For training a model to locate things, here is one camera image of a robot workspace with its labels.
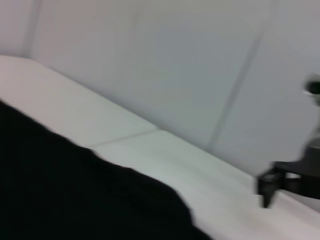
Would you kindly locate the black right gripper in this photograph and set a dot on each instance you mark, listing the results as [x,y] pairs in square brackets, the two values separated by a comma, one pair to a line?
[300,172]

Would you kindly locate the black shirt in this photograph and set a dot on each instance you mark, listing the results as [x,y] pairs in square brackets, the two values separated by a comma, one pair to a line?
[62,187]

